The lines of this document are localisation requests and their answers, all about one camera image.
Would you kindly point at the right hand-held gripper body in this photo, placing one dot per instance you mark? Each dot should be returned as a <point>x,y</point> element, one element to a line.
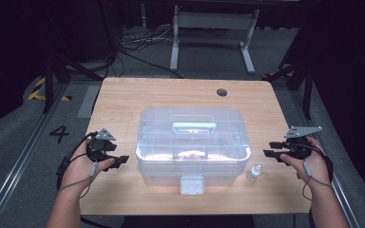
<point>297,148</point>

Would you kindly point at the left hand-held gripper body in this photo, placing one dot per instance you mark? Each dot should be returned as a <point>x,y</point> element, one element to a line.
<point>99,147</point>

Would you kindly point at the small white dropper bottle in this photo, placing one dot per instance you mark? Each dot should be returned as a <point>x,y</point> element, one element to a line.
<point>253,172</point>

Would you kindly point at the clear plastic storage box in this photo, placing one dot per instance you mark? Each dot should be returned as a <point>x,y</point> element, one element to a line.
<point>193,148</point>

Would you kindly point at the person's right hand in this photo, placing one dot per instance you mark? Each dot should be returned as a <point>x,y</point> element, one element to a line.
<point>318,167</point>

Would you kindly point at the person's left hand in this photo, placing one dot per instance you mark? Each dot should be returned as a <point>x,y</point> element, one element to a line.
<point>77,171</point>

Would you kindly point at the black metal stand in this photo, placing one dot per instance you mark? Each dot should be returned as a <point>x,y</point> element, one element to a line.
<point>307,91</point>

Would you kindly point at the black tripod stand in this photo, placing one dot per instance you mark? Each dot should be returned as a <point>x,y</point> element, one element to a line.
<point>49,85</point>

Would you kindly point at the yellow black floor tape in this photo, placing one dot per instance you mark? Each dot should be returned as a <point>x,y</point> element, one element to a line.
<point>36,91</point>

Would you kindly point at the grey metal stand frame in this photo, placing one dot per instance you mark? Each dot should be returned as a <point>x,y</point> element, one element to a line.
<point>214,20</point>

